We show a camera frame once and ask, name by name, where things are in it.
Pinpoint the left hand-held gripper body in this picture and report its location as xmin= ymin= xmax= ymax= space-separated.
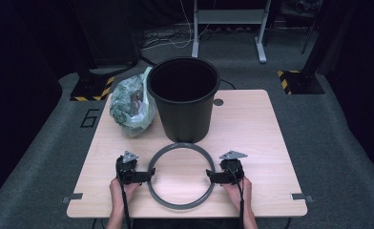
xmin=115 ymin=150 xmax=140 ymax=185

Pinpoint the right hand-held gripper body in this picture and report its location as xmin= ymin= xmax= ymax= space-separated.
xmin=218 ymin=150 xmax=249 ymax=185

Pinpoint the grey bin ring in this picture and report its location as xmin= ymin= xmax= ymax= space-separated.
xmin=146 ymin=141 xmax=217 ymax=211

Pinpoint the translucent trash bag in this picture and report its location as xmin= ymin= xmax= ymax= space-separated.
xmin=109 ymin=66 xmax=157 ymax=138

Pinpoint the black ribbed trash bin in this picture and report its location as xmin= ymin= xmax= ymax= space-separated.
xmin=146 ymin=56 xmax=221 ymax=144

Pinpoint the person's left hand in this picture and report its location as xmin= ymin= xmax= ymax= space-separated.
xmin=109 ymin=177 xmax=142 ymax=209

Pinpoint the person's right hand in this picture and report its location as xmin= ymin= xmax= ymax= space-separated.
xmin=222 ymin=176 xmax=253 ymax=209

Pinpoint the black striped stand base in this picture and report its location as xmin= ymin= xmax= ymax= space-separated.
xmin=70 ymin=70 xmax=116 ymax=102
xmin=277 ymin=69 xmax=325 ymax=95

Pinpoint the dark curtain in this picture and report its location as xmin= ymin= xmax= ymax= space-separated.
xmin=324 ymin=0 xmax=374 ymax=184
xmin=0 ymin=0 xmax=62 ymax=218

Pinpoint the white metal stand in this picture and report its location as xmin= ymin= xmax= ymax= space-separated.
xmin=191 ymin=0 xmax=269 ymax=64

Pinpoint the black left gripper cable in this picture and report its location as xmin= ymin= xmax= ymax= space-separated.
xmin=119 ymin=177 xmax=133 ymax=229

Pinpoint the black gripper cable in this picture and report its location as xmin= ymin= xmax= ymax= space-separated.
xmin=119 ymin=177 xmax=133 ymax=229
xmin=231 ymin=168 xmax=246 ymax=229

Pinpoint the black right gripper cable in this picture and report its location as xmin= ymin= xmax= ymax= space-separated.
xmin=231 ymin=168 xmax=246 ymax=229

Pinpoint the grey table bracket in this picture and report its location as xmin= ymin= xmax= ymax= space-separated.
xmin=61 ymin=192 xmax=84 ymax=204
xmin=290 ymin=192 xmax=314 ymax=204

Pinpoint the thick black floor cable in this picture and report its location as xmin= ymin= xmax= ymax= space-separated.
xmin=89 ymin=52 xmax=157 ymax=77

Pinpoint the floor cables bundle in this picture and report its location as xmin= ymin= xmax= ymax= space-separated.
xmin=140 ymin=23 xmax=215 ymax=52

